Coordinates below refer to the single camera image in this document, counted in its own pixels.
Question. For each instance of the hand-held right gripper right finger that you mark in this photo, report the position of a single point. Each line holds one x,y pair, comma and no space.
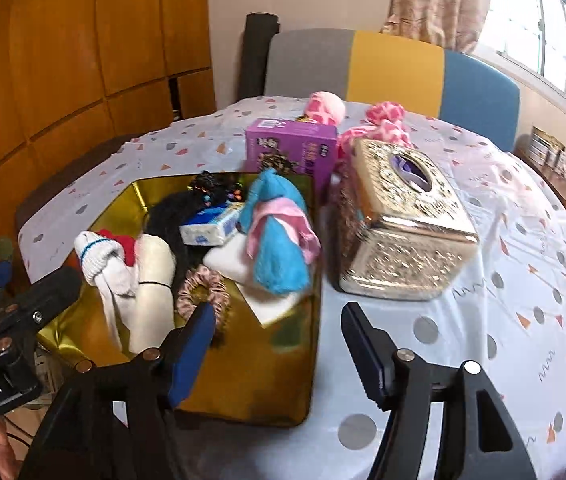
370,360

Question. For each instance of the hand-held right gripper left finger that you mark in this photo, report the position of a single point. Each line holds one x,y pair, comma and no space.
193,350

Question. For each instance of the beige cloth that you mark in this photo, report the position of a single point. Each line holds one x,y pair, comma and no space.
153,310

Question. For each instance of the pink scrunchie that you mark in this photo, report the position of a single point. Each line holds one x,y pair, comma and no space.
188,290

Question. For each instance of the white sock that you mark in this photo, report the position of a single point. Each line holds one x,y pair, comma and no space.
108,270

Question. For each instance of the white towel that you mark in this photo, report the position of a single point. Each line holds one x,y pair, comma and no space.
228,260

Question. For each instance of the blue tissue pack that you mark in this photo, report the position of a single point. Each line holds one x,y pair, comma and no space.
208,230

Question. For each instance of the blue plush toy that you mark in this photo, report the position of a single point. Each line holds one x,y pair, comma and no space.
278,260

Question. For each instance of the black wig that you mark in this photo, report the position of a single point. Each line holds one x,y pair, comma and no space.
168,210

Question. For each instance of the person's left hand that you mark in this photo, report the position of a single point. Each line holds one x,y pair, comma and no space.
5,450

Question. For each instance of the ornate gold tissue box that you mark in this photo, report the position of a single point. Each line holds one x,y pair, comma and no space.
403,260

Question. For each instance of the purple carton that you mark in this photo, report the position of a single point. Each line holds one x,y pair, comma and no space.
288,145

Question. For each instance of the wooden wardrobe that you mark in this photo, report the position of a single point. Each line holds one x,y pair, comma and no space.
63,60

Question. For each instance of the pink spotted plush toy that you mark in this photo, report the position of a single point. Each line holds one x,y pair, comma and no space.
383,130

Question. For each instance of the grey yellow blue chair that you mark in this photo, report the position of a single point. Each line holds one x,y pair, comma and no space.
398,70

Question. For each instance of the beige patterned curtain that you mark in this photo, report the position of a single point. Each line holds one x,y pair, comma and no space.
438,0

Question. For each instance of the window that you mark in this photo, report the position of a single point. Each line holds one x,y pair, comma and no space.
553,25

